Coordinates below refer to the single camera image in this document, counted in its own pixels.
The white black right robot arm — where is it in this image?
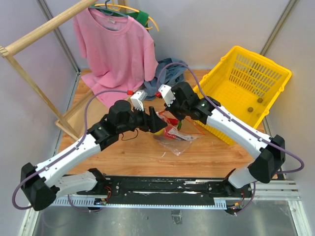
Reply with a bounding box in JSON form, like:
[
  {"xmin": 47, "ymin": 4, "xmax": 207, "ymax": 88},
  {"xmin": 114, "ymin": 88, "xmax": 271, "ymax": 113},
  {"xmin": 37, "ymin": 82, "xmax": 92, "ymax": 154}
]
[{"xmin": 158, "ymin": 82, "xmax": 285, "ymax": 197}]

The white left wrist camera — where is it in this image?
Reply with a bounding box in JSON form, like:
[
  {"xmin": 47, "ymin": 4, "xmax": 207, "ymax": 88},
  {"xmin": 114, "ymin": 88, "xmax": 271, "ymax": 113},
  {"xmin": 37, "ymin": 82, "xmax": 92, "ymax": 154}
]
[{"xmin": 130, "ymin": 90, "xmax": 147, "ymax": 111}]

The yellow lemon toy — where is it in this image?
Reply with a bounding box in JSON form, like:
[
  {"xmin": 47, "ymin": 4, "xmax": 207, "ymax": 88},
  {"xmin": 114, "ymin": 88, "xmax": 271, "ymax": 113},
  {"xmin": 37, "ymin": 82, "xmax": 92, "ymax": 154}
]
[{"xmin": 154, "ymin": 129, "xmax": 165, "ymax": 136}]

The clear orange zip top bag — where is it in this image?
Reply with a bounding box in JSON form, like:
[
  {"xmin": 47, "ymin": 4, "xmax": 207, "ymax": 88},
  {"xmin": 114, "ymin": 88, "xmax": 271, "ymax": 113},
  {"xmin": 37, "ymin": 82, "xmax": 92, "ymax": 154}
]
[{"xmin": 152, "ymin": 110, "xmax": 206, "ymax": 156}]

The red chili pepper toy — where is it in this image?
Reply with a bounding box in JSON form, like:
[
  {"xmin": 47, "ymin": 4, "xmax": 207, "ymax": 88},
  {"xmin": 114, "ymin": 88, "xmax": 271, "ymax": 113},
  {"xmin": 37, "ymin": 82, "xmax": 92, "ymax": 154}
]
[{"xmin": 171, "ymin": 118, "xmax": 182, "ymax": 130}]

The pink t-shirt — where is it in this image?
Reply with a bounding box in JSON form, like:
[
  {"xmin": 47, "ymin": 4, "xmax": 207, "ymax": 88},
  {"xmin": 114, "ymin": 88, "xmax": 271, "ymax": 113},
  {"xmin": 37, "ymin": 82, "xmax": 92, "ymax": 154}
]
[{"xmin": 73, "ymin": 8, "xmax": 158, "ymax": 107}]

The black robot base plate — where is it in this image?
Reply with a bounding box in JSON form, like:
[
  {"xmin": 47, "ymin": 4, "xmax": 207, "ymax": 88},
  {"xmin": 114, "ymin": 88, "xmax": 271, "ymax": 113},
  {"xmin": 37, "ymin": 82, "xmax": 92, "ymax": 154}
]
[{"xmin": 77, "ymin": 176, "xmax": 252, "ymax": 206}]

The wooden clothes rack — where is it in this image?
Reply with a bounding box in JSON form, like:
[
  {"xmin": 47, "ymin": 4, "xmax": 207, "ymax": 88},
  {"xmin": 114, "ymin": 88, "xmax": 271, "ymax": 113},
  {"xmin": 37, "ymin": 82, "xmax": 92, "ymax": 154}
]
[{"xmin": 0, "ymin": 0, "xmax": 128, "ymax": 140}]

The yellow clothes hanger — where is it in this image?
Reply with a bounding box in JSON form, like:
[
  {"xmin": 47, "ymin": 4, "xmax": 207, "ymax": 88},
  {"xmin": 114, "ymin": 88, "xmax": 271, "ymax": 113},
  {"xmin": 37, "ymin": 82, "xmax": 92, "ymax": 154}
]
[{"xmin": 91, "ymin": 3, "xmax": 159, "ymax": 32}]

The blue crumpled cloth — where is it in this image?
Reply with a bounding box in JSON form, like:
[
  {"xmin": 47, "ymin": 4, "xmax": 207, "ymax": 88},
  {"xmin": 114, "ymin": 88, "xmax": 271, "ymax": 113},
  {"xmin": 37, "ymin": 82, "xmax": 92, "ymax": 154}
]
[{"xmin": 143, "ymin": 58, "xmax": 187, "ymax": 101}]

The grey clothes hanger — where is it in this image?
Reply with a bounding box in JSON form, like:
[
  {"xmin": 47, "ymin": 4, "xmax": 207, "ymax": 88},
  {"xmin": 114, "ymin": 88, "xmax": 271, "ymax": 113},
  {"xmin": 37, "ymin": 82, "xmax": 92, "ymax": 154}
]
[{"xmin": 88, "ymin": 0, "xmax": 128, "ymax": 18}]

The green shirt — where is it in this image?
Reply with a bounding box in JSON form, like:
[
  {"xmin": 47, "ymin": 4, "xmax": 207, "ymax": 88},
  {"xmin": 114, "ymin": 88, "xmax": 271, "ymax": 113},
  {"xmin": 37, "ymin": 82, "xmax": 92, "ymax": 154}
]
[{"xmin": 127, "ymin": 11, "xmax": 149, "ymax": 31}]

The aluminium rail frame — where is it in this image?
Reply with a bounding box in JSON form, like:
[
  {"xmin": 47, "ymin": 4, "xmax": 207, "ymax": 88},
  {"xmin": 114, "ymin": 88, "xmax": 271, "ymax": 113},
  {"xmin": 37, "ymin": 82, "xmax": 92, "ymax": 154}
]
[{"xmin": 21, "ymin": 170, "xmax": 312, "ymax": 236}]

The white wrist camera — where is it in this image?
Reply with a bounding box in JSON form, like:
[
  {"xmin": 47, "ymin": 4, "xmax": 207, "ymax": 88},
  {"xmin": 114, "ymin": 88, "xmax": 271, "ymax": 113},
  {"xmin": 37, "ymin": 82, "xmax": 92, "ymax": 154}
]
[
  {"xmin": 158, "ymin": 84, "xmax": 175, "ymax": 107},
  {"xmin": 130, "ymin": 90, "xmax": 147, "ymax": 111}
]

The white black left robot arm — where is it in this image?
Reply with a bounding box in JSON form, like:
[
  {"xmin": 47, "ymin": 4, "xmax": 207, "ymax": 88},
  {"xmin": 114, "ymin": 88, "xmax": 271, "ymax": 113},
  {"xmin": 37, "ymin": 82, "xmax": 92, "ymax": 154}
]
[{"xmin": 18, "ymin": 100, "xmax": 167, "ymax": 211}]

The red yellow mango toy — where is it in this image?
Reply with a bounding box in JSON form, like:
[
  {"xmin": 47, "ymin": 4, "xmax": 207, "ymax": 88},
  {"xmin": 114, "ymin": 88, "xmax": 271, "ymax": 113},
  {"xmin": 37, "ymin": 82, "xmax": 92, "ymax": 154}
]
[{"xmin": 164, "ymin": 118, "xmax": 179, "ymax": 140}]

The yellow plastic shopping basket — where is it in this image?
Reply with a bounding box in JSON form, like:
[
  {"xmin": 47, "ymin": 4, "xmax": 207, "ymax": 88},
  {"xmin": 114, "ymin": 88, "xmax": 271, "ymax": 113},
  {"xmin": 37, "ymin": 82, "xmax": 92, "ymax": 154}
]
[{"xmin": 193, "ymin": 45, "xmax": 292, "ymax": 146}]

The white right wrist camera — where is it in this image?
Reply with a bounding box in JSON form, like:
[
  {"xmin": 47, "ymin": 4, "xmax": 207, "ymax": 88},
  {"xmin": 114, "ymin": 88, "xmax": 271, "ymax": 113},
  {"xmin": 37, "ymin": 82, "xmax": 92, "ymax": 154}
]
[{"xmin": 158, "ymin": 84, "xmax": 175, "ymax": 107}]

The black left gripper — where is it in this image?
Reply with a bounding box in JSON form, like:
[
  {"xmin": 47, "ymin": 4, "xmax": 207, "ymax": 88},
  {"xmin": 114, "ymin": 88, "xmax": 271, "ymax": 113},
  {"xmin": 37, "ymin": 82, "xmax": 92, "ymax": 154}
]
[{"xmin": 118, "ymin": 103, "xmax": 168, "ymax": 134}]

